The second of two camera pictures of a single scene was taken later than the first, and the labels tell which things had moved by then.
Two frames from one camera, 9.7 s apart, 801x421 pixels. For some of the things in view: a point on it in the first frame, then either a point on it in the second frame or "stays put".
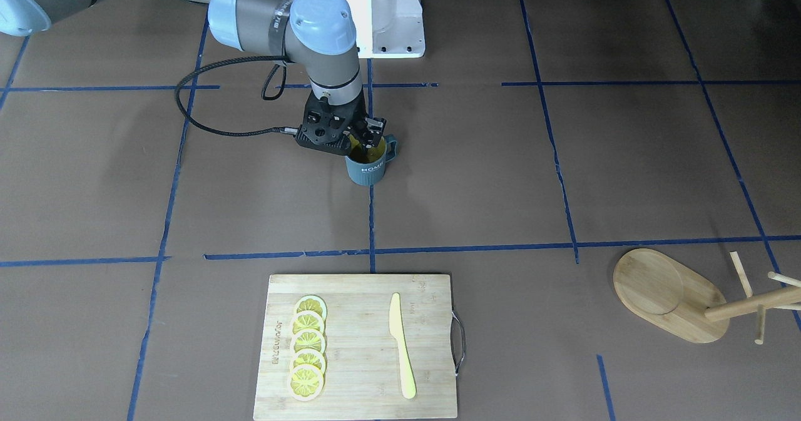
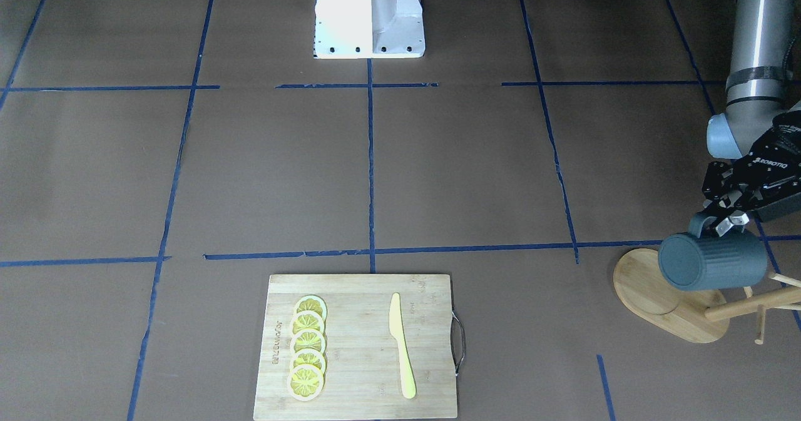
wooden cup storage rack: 678,300 stays put
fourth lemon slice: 306,319 stays put
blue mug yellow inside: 371,172 to 696,261
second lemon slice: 309,356 stays put
